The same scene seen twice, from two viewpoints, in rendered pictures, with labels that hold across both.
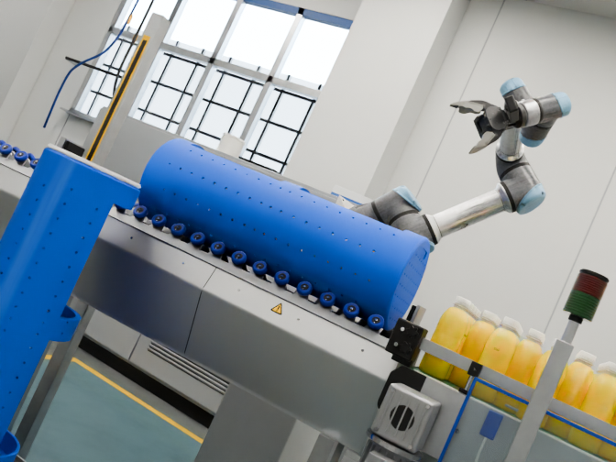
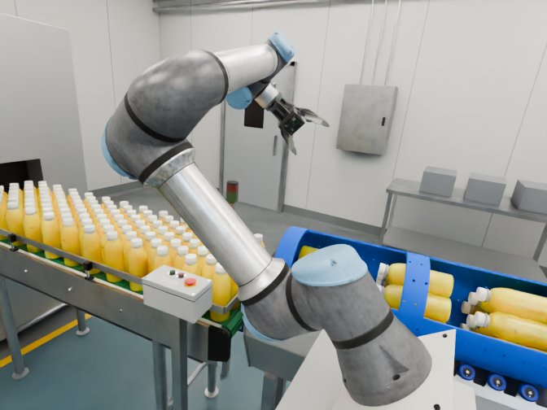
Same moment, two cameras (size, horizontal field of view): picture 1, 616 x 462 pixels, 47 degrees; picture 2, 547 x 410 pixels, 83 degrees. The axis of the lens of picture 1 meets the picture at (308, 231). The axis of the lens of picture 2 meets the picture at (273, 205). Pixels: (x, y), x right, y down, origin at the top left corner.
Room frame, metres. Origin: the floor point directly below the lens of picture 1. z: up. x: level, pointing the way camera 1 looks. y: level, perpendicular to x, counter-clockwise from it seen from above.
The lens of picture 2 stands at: (3.03, -0.39, 1.66)
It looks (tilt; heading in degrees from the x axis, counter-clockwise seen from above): 18 degrees down; 180
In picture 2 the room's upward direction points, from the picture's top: 5 degrees clockwise
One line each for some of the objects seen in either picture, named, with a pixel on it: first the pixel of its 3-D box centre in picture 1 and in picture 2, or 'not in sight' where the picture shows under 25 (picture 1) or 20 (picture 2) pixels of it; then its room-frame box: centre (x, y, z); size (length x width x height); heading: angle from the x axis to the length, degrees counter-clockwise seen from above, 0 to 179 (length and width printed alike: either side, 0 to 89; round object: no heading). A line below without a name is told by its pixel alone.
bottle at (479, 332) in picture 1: (474, 352); not in sight; (1.89, -0.54, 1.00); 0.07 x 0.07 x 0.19
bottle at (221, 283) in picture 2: not in sight; (220, 293); (2.08, -0.54, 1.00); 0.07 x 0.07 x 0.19
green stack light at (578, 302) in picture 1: (581, 305); (232, 195); (1.50, -0.60, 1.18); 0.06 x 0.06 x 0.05
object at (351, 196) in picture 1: (353, 200); not in sight; (4.02, -0.16, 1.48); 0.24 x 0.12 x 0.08; 71
